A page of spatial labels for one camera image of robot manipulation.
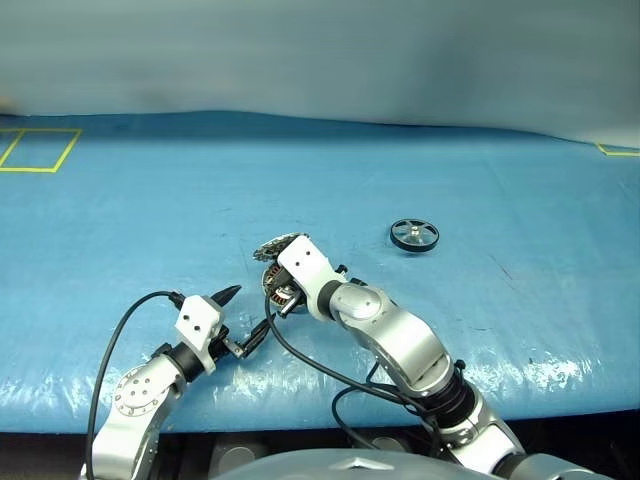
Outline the black spoked rotor wheel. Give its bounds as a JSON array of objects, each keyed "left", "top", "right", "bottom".
[{"left": 388, "top": 217, "right": 443, "bottom": 253}]

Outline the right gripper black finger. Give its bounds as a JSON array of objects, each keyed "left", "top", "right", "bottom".
[{"left": 277, "top": 287, "right": 304, "bottom": 317}]

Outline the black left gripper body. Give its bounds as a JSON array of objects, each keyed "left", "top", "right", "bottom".
[{"left": 207, "top": 322, "right": 251, "bottom": 364}]

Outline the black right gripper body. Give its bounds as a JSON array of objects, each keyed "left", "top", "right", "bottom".
[{"left": 278, "top": 267, "right": 307, "bottom": 304}]

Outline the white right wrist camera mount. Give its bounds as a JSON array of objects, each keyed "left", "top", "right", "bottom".
[{"left": 276, "top": 236, "right": 347, "bottom": 321}]

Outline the blue plastic table cover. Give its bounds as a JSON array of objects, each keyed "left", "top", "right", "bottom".
[{"left": 0, "top": 110, "right": 640, "bottom": 434}]

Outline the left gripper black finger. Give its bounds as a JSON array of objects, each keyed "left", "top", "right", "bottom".
[
  {"left": 242, "top": 318, "right": 272, "bottom": 359},
  {"left": 211, "top": 284, "right": 244, "bottom": 309}
]

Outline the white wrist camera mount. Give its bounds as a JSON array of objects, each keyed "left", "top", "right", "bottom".
[
  {"left": 276, "top": 236, "right": 347, "bottom": 321},
  {"left": 174, "top": 295, "right": 226, "bottom": 374}
]

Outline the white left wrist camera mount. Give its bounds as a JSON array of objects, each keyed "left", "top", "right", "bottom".
[{"left": 174, "top": 295, "right": 226, "bottom": 374}]

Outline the grey round disc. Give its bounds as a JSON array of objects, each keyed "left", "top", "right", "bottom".
[
  {"left": 209, "top": 438, "right": 262, "bottom": 472},
  {"left": 370, "top": 433, "right": 404, "bottom": 452}
]

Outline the grey robot torso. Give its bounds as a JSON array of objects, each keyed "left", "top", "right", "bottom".
[{"left": 208, "top": 447, "right": 640, "bottom": 480}]

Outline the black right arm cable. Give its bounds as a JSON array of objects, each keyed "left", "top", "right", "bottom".
[{"left": 263, "top": 297, "right": 469, "bottom": 464}]

